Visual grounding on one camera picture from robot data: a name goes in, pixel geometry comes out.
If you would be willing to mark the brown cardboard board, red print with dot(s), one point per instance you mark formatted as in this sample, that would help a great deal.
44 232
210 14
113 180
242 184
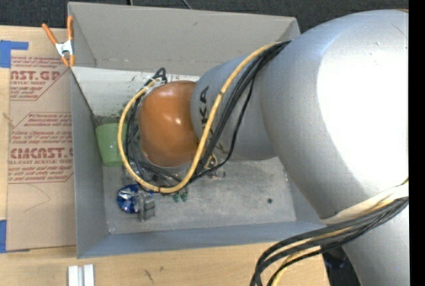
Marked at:
40 145

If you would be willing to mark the green cup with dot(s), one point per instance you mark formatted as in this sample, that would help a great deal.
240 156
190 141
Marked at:
108 143

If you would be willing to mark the grey metal bin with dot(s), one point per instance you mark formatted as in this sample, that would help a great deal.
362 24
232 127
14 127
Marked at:
225 208

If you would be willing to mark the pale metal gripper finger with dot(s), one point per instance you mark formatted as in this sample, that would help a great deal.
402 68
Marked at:
151 209
142 208

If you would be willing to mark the shiny blue round object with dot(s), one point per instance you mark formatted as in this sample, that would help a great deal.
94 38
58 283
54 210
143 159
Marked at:
127 200

